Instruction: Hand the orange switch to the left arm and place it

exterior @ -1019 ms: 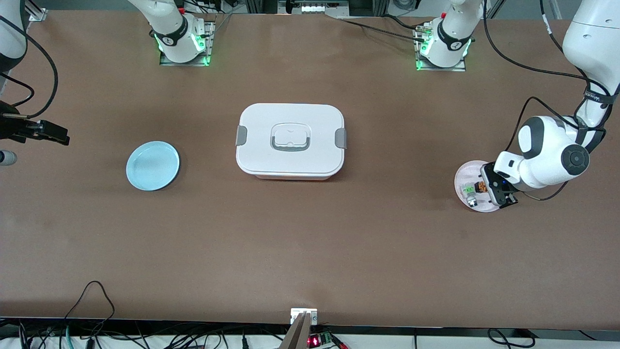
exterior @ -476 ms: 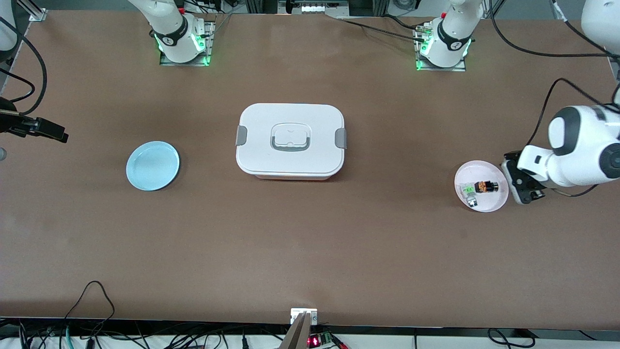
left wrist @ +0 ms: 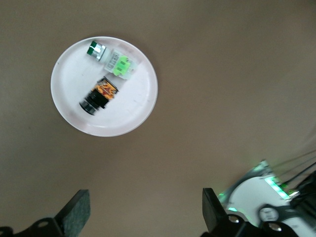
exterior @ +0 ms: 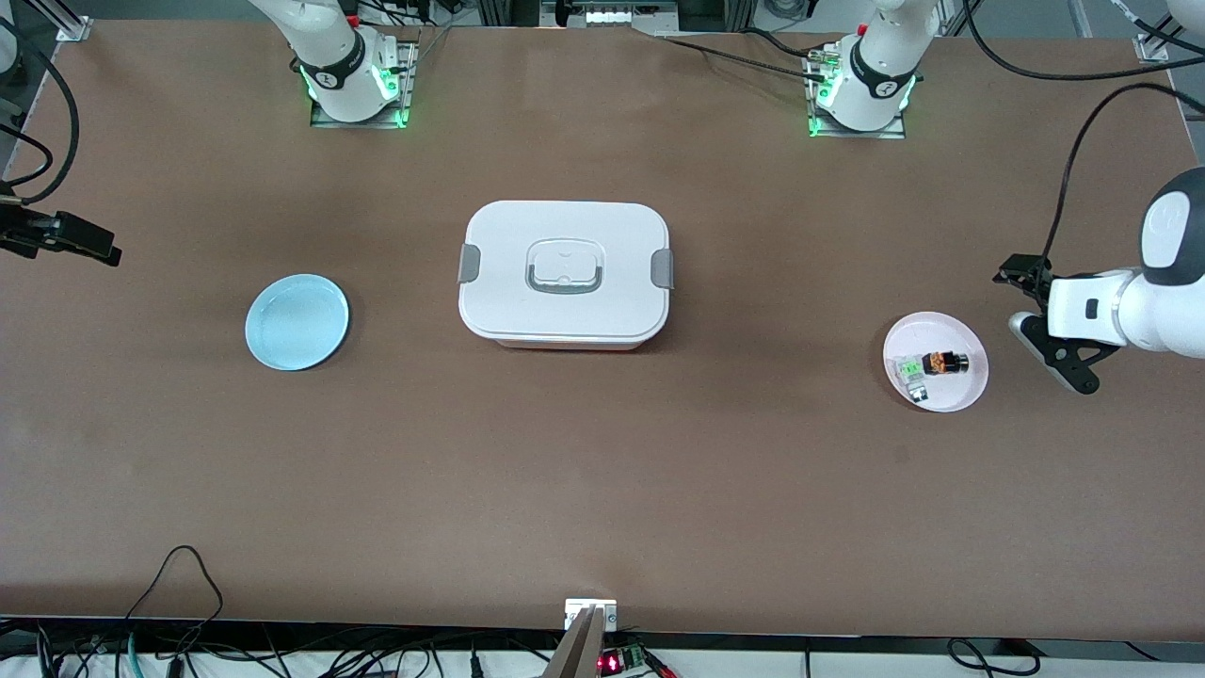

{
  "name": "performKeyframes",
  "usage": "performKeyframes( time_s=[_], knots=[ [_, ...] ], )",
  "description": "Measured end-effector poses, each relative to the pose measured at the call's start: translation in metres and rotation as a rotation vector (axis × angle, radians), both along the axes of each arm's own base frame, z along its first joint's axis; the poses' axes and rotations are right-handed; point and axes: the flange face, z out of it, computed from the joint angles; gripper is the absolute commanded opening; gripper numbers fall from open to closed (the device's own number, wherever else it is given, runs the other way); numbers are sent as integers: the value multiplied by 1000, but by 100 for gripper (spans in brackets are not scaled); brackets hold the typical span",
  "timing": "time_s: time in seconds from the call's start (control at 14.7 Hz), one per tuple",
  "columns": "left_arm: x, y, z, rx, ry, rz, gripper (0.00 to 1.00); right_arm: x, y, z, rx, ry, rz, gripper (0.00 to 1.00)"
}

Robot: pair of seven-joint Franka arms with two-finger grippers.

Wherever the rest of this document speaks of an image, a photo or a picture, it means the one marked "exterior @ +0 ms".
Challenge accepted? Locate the aluminium frame corner bracket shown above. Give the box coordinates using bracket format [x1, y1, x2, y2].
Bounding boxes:
[38, 0, 92, 44]
[1134, 0, 1205, 64]

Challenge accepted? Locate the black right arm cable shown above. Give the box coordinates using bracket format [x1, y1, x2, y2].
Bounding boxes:
[0, 19, 82, 204]

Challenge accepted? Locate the black looped table cable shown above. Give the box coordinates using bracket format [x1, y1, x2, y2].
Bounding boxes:
[122, 544, 225, 643]

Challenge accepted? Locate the black cable to arm base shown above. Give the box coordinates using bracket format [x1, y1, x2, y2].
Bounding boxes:
[654, 28, 834, 86]

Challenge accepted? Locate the black coiled floor cable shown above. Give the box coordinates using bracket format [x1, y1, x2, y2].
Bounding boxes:
[946, 638, 1041, 677]

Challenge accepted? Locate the blue plate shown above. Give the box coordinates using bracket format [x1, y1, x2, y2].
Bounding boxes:
[245, 274, 350, 371]

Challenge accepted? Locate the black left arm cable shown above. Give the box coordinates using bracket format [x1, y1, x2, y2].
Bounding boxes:
[960, 0, 1205, 272]

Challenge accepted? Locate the circuit board with red display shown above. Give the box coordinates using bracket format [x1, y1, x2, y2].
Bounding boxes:
[598, 643, 652, 675]

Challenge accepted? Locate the green push-button switch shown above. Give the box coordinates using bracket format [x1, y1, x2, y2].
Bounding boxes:
[896, 356, 931, 403]

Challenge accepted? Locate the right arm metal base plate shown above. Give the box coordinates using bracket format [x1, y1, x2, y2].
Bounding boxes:
[311, 38, 420, 130]

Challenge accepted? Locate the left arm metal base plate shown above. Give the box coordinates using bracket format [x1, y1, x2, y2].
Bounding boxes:
[805, 47, 907, 140]

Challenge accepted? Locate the white lidded lunch box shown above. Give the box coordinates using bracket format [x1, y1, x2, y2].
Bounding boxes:
[458, 201, 675, 351]

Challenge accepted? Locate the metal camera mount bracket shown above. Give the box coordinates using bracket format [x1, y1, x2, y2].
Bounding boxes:
[544, 599, 619, 678]

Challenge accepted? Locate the pink plate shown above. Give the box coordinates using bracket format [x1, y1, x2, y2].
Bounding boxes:
[883, 312, 989, 412]

